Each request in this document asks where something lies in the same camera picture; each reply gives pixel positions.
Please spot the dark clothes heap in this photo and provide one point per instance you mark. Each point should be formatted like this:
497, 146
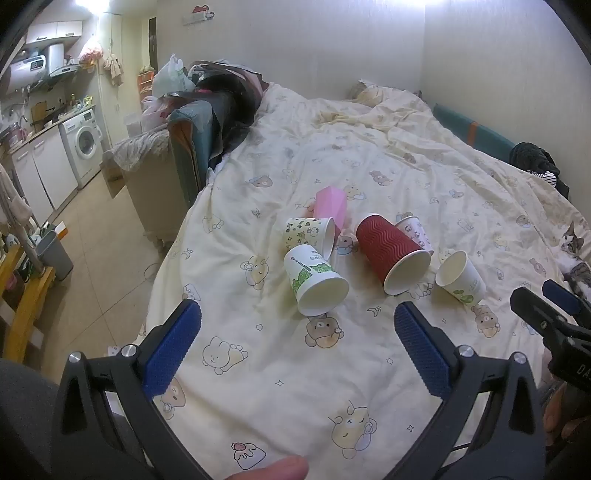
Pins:
535, 159

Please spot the white water heater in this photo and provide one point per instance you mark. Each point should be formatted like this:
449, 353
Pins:
34, 67

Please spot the cream bear print blanket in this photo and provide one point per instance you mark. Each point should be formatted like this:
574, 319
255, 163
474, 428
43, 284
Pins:
351, 152

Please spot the pink patterned paper cup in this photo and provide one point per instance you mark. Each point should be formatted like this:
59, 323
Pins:
415, 230

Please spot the red ribbed paper cup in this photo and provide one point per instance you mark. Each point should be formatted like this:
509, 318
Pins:
392, 251

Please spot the grey trash bin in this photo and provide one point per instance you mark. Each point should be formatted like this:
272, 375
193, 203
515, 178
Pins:
55, 254

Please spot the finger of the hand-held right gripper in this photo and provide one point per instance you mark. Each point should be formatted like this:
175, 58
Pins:
538, 314
561, 293

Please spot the white kitchen cabinet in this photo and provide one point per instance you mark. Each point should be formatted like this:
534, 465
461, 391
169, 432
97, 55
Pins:
44, 170

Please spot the dark clothes pile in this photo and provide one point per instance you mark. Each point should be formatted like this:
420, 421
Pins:
228, 99

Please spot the range hood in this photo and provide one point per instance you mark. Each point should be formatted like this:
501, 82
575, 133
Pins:
67, 70

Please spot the hanging beige cloth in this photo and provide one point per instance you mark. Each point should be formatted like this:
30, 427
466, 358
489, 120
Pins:
113, 68

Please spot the white cup with leaf print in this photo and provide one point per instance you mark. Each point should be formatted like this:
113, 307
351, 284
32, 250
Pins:
459, 277

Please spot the teal bed frame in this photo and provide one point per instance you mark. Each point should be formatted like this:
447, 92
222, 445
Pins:
475, 131

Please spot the brown cardboard box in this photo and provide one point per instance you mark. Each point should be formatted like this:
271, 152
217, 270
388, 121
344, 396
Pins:
112, 177

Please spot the plain pink faceted cup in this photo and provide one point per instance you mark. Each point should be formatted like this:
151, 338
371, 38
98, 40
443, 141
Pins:
330, 203

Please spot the tabby cat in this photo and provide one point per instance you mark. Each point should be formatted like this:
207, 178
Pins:
575, 258

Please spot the person's left hand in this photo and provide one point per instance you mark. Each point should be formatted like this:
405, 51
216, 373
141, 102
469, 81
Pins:
272, 468

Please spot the white wall cabinet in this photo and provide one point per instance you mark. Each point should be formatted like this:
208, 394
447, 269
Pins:
53, 32

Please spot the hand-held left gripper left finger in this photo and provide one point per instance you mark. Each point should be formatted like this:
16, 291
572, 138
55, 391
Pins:
173, 350

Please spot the wall shelf decoration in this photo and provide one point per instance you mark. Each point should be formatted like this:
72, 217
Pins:
198, 14

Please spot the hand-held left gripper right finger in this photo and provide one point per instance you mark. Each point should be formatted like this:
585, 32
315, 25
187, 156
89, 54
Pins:
422, 350

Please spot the white plastic bag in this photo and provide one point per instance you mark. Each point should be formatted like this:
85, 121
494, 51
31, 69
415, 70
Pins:
171, 76

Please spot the cream pillow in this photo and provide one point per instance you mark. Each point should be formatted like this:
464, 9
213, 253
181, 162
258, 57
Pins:
376, 94

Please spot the white washing machine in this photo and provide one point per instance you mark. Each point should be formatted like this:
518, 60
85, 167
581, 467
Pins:
83, 141

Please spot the patterned green paper cup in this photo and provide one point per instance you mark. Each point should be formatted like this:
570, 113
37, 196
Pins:
304, 233

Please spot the white cup with green print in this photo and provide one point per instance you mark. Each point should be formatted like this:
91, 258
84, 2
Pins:
314, 281

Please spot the pink flower bunch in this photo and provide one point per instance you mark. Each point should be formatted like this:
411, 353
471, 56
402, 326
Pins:
91, 53

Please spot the yellow wooden table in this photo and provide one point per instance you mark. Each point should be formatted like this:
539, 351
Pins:
25, 304

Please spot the person's right hand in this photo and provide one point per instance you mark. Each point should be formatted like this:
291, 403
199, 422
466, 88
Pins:
556, 417

